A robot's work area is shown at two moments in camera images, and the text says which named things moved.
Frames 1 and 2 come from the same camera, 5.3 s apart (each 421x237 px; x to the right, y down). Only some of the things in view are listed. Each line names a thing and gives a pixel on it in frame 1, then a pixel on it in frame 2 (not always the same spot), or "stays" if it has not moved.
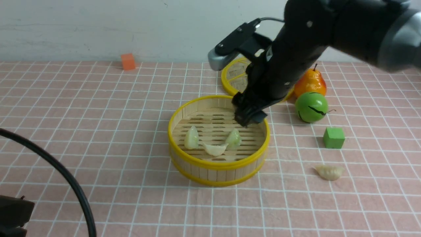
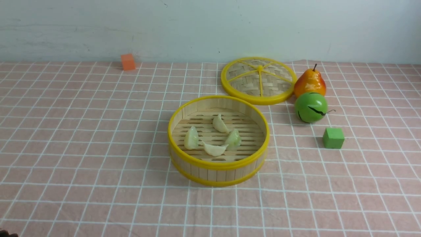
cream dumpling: x=215 y=150 stays
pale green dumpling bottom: x=191 y=141 stays
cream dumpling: x=330 y=173 to x=218 y=124
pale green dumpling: x=234 y=140 stays
